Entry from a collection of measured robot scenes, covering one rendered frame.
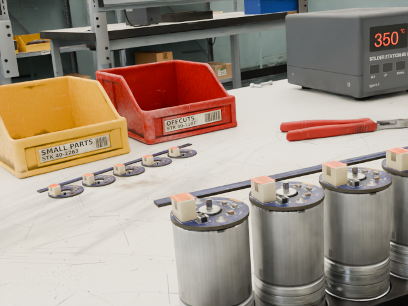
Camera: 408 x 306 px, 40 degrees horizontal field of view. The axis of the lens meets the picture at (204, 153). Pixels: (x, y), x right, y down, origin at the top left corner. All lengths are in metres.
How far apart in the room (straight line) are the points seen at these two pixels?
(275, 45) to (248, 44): 0.38
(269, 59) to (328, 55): 5.47
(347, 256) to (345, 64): 0.47
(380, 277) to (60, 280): 0.15
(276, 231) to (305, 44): 0.55
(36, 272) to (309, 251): 0.16
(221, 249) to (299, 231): 0.03
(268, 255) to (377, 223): 0.04
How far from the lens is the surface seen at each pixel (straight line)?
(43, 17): 4.84
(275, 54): 6.19
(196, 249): 0.17
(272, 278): 0.19
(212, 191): 0.20
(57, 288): 0.28
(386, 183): 0.20
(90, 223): 0.35
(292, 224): 0.18
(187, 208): 0.17
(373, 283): 0.21
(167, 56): 4.88
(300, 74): 0.73
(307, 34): 0.71
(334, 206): 0.20
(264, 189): 0.18
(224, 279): 0.18
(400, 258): 0.22
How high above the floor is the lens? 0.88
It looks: 16 degrees down
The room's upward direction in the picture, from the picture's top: 4 degrees counter-clockwise
